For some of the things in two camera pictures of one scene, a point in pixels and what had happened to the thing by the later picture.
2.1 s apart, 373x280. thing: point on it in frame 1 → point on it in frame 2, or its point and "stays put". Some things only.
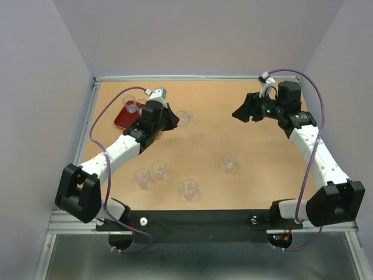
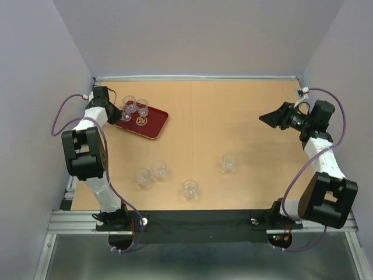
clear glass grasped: (140, 104) stays put
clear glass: (143, 177) stays put
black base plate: (203, 226) stays put
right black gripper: (250, 107) → (280, 117)
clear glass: (130, 103) stays put
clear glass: (229, 161) stays put
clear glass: (184, 118) → (125, 114)
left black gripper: (172, 119) → (116, 115)
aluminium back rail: (187, 78) stays put
